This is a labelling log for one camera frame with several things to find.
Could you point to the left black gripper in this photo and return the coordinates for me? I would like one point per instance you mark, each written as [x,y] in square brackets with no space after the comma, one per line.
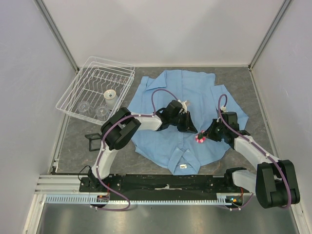
[188,126]

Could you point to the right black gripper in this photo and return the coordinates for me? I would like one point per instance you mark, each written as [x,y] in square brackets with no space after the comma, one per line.
[209,134]

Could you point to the pink flower smiley brooch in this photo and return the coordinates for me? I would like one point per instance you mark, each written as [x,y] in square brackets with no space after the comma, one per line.
[200,137]

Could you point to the light blue button shirt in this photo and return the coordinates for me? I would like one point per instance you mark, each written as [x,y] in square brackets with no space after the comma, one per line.
[179,152]

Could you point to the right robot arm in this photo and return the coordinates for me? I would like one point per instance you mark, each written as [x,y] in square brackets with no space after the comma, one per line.
[274,184]

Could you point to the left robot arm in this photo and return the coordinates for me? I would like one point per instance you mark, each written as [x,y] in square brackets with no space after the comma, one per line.
[121,127]

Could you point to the frosted white cup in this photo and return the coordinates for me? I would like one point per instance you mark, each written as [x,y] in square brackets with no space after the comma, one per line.
[111,98]

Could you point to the clear drinking glass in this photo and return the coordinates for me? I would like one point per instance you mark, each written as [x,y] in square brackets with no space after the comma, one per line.
[102,113]
[84,108]

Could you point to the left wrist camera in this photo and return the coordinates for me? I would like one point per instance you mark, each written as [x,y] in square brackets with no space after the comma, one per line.
[184,104]

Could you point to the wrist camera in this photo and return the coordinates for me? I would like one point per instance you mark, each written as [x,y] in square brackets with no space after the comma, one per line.
[223,109]
[184,104]

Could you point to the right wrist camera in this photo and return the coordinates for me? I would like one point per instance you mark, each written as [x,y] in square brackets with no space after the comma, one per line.
[223,109]

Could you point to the slotted grey cable duct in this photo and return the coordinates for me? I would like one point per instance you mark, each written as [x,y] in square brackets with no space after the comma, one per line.
[218,199]

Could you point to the small black square frame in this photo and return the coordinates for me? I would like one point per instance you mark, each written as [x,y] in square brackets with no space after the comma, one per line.
[94,141]

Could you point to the white wire dish rack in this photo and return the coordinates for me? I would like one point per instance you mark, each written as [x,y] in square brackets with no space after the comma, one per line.
[95,77]

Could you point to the right aluminium frame post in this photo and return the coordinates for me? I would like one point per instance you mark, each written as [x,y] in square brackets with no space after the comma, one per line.
[271,30]

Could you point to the aluminium frame post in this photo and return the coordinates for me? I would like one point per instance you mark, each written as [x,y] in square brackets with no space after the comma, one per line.
[56,33]
[271,30]

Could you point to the left aluminium frame post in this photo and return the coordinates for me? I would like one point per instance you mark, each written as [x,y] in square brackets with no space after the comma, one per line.
[56,33]

